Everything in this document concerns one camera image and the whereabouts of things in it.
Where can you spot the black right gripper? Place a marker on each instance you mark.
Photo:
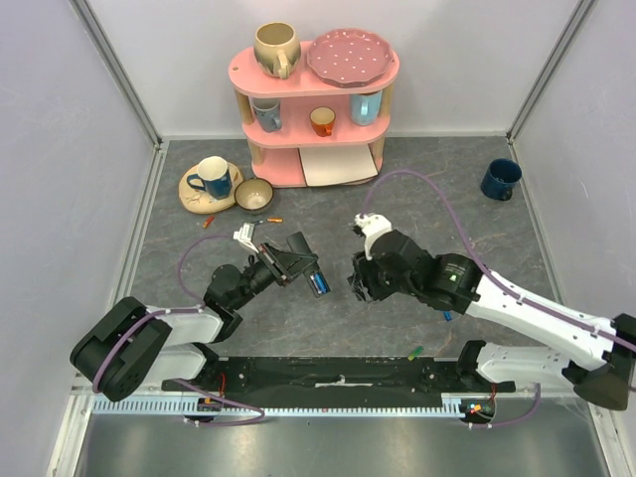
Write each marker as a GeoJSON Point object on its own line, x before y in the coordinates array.
{"type": "Point", "coordinates": [371, 274]}

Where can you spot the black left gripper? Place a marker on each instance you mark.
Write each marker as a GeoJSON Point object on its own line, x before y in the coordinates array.
{"type": "Point", "coordinates": [291, 262]}

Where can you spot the black remote control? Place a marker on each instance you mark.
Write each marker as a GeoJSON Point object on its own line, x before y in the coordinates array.
{"type": "Point", "coordinates": [311, 269]}

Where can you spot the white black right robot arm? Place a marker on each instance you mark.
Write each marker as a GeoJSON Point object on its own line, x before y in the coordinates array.
{"type": "Point", "coordinates": [595, 355]}

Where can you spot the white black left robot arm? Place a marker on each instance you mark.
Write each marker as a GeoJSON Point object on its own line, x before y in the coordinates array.
{"type": "Point", "coordinates": [133, 340]}

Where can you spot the brown beige bowl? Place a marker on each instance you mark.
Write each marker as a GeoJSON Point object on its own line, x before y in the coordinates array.
{"type": "Point", "coordinates": [254, 195]}

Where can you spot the red battery near coaster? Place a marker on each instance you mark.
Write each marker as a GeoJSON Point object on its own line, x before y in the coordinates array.
{"type": "Point", "coordinates": [208, 221]}

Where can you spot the green yellow battery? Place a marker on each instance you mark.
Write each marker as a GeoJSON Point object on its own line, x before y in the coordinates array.
{"type": "Point", "coordinates": [415, 353]}

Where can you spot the white flat board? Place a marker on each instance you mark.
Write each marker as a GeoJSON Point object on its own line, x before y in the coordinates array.
{"type": "Point", "coordinates": [336, 165]}

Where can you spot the beige round coaster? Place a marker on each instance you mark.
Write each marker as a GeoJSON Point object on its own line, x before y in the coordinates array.
{"type": "Point", "coordinates": [201, 203]}

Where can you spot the navy white mug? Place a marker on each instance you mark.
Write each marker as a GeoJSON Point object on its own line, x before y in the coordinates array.
{"type": "Point", "coordinates": [212, 176]}

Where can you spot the dark blue cup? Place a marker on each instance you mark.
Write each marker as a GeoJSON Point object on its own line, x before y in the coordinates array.
{"type": "Point", "coordinates": [500, 179]}

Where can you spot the pink three-tier shelf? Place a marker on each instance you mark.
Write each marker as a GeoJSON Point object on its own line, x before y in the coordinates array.
{"type": "Point", "coordinates": [275, 156]}

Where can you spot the small orange cup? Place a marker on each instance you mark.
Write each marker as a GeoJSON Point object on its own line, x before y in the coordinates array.
{"type": "Point", "coordinates": [322, 120]}

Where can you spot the light blue mug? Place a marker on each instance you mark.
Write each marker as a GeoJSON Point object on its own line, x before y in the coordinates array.
{"type": "Point", "coordinates": [364, 108]}

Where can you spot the grey blue mug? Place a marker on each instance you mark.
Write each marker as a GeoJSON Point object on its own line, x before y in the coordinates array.
{"type": "Point", "coordinates": [267, 113]}

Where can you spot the pink dotted plate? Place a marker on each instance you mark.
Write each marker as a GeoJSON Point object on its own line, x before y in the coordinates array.
{"type": "Point", "coordinates": [349, 57]}

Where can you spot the beige ceramic mug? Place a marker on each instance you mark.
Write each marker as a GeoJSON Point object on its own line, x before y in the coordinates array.
{"type": "Point", "coordinates": [277, 49]}

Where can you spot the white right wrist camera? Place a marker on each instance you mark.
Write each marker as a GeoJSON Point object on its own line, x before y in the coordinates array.
{"type": "Point", "coordinates": [372, 226]}

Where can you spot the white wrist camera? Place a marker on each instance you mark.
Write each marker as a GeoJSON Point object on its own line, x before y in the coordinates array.
{"type": "Point", "coordinates": [244, 236]}
{"type": "Point", "coordinates": [372, 226]}

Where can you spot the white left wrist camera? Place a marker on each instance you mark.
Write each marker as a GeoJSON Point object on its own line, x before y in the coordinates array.
{"type": "Point", "coordinates": [244, 236]}

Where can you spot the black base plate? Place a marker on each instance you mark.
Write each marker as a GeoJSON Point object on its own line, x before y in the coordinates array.
{"type": "Point", "coordinates": [340, 382]}

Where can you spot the white slotted cable duct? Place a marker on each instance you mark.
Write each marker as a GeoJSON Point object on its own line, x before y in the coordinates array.
{"type": "Point", "coordinates": [200, 407]}

